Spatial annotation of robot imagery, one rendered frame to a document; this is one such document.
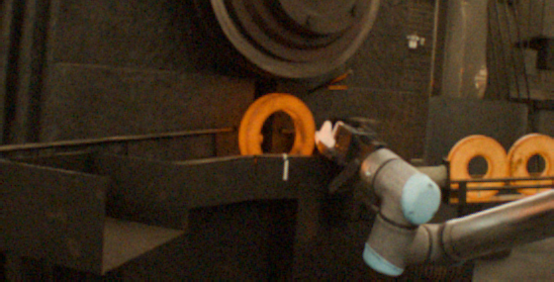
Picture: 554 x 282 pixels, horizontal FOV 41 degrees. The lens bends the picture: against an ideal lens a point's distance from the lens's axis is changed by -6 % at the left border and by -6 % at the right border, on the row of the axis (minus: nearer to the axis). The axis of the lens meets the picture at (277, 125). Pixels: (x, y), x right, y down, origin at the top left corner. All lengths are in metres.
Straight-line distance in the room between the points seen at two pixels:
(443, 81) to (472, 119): 1.88
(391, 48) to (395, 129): 0.21
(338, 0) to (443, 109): 2.75
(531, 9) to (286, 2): 8.11
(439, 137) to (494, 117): 0.33
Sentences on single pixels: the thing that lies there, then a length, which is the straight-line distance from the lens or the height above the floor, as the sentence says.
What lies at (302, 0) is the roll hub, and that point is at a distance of 1.60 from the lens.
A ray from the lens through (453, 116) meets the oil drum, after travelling 4.31.
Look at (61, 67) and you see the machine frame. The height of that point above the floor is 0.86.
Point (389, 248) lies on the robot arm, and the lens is 1.57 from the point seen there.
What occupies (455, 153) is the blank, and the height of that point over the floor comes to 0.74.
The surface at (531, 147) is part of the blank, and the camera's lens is 1.95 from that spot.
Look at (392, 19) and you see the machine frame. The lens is 2.07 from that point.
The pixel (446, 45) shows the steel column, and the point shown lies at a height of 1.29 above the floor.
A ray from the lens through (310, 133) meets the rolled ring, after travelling 1.74.
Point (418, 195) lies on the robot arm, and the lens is 1.51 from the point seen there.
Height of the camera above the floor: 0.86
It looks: 3 degrees down
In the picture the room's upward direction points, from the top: 5 degrees clockwise
